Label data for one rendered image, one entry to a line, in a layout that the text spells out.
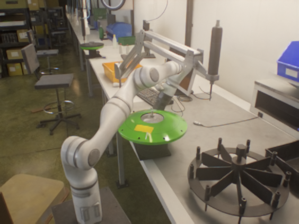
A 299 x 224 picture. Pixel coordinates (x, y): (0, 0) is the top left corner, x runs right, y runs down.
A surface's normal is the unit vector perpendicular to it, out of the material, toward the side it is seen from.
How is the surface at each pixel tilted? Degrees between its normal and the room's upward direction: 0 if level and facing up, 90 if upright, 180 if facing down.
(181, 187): 0
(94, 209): 90
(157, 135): 23
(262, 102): 90
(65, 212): 0
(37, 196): 0
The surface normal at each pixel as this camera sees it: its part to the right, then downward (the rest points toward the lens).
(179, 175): 0.00, -0.91
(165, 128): 0.14, -0.76
